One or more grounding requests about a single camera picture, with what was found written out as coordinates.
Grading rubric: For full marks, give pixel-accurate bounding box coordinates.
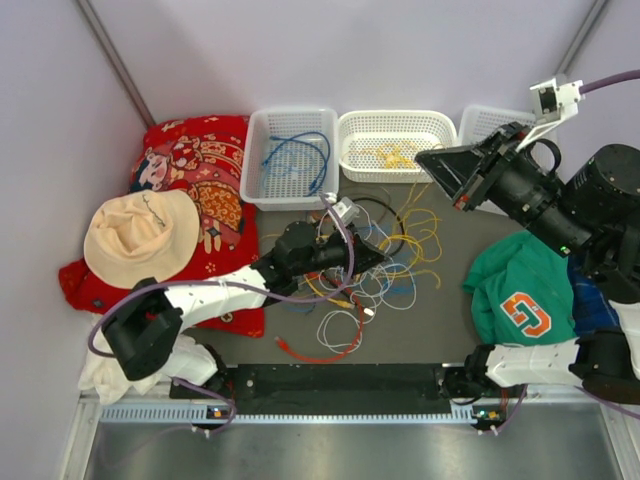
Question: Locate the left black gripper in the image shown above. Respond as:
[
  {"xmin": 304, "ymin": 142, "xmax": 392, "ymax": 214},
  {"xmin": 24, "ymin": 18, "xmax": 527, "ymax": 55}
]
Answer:
[{"xmin": 293, "ymin": 222, "xmax": 388, "ymax": 279}]

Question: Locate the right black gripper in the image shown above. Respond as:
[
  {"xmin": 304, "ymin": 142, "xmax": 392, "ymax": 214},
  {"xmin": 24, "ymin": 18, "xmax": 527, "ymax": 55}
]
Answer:
[{"xmin": 414, "ymin": 122, "xmax": 594, "ymax": 261}]

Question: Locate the light blue thin cable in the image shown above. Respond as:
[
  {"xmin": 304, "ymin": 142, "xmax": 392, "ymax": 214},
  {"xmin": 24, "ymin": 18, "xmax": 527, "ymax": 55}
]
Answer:
[{"xmin": 279, "ymin": 224, "xmax": 419, "ymax": 314}]

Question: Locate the orange yellow thin cable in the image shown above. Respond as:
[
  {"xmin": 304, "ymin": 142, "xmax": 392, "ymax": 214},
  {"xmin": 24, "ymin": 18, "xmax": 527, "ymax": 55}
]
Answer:
[{"xmin": 304, "ymin": 182, "xmax": 444, "ymax": 301}]

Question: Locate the blue ethernet cable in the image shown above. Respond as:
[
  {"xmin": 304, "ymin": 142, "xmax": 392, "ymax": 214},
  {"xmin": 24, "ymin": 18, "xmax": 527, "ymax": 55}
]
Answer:
[{"xmin": 260, "ymin": 131, "xmax": 334, "ymax": 197}]

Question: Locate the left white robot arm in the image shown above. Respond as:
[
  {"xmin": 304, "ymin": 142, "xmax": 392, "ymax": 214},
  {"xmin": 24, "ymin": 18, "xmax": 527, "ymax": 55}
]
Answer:
[{"xmin": 101, "ymin": 221, "xmax": 388, "ymax": 397}]

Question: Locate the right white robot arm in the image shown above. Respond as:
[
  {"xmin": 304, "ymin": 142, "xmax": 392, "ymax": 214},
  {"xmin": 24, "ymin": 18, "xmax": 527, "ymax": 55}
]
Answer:
[{"xmin": 415, "ymin": 122, "xmax": 639, "ymax": 405}]

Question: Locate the right white mesh basket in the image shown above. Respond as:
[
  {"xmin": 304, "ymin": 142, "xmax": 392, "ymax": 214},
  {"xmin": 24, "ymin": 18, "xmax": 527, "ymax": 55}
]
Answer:
[{"xmin": 458, "ymin": 104, "xmax": 535, "ymax": 146}]

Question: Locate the white mesh basket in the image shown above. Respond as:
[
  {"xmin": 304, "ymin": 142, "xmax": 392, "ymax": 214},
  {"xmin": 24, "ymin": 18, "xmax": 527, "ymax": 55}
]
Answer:
[
  {"xmin": 240, "ymin": 106, "xmax": 339, "ymax": 211},
  {"xmin": 458, "ymin": 104, "xmax": 535, "ymax": 146}
]

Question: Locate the middle white perforated basket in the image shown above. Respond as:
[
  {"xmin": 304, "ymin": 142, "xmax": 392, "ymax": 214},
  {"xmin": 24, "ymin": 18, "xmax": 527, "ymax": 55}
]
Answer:
[{"xmin": 336, "ymin": 110, "xmax": 457, "ymax": 184}]

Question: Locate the left white mesh basket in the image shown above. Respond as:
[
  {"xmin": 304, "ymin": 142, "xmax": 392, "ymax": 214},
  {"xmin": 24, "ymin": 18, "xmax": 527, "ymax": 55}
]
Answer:
[{"xmin": 240, "ymin": 106, "xmax": 339, "ymax": 211}]

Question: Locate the green jersey shirt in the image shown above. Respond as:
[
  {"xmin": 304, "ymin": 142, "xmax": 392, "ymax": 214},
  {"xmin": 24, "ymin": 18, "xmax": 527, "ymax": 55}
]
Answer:
[{"xmin": 462, "ymin": 231, "xmax": 576, "ymax": 346}]

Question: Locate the red patterned cloth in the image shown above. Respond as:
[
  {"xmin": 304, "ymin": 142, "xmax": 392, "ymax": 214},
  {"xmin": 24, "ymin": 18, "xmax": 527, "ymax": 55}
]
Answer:
[{"xmin": 58, "ymin": 115, "xmax": 265, "ymax": 338}]

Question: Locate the blue plaid cloth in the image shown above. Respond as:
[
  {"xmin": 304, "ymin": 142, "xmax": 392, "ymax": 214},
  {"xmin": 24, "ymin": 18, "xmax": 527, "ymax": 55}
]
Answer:
[{"xmin": 567, "ymin": 257, "xmax": 619, "ymax": 337}]

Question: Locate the white cloth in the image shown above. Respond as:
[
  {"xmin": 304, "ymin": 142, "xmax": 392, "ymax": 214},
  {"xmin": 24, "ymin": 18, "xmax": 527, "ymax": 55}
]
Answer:
[{"xmin": 78, "ymin": 335, "xmax": 218, "ymax": 405}]

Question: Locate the beige bucket hat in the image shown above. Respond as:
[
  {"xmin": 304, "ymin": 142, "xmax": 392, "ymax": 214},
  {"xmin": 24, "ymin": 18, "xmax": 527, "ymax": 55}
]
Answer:
[{"xmin": 83, "ymin": 190, "xmax": 200, "ymax": 289}]

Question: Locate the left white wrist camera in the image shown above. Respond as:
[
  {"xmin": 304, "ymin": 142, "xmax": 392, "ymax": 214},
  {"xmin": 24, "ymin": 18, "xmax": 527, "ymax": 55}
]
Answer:
[{"xmin": 323, "ymin": 193, "xmax": 360, "ymax": 226}]

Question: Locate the black round cable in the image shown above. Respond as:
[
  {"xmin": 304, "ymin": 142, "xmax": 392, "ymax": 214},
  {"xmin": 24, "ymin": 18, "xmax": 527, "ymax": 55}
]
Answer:
[{"xmin": 307, "ymin": 197, "xmax": 406, "ymax": 256}]

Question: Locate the orange red ethernet cable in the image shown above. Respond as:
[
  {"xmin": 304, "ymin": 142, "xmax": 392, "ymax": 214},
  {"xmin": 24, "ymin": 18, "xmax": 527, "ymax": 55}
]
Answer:
[{"xmin": 274, "ymin": 279, "xmax": 364, "ymax": 365}]

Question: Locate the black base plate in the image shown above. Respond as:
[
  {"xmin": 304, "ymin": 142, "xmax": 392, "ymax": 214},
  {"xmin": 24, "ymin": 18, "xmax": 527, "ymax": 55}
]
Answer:
[{"xmin": 169, "ymin": 362, "xmax": 469, "ymax": 416}]

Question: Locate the grey slotted cable duct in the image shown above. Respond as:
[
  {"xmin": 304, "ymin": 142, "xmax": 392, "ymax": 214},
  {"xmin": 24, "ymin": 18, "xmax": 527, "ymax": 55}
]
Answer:
[{"xmin": 100, "ymin": 403, "xmax": 505, "ymax": 425}]

